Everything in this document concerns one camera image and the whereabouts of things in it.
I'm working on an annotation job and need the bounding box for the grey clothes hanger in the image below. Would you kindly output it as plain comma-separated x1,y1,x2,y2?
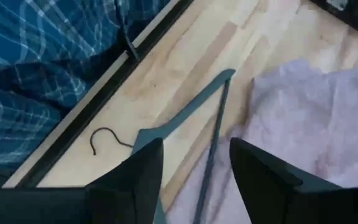
89,68,236,224

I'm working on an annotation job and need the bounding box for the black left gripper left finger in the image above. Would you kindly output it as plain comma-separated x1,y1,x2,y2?
0,138,164,224

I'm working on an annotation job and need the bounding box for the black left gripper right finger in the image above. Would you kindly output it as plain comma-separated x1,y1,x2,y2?
229,138,358,224

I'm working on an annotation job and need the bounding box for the blue plaid shirt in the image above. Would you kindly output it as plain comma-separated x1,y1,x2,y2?
0,0,170,177

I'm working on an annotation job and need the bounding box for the pink shirt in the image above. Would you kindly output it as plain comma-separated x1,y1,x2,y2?
166,58,358,224

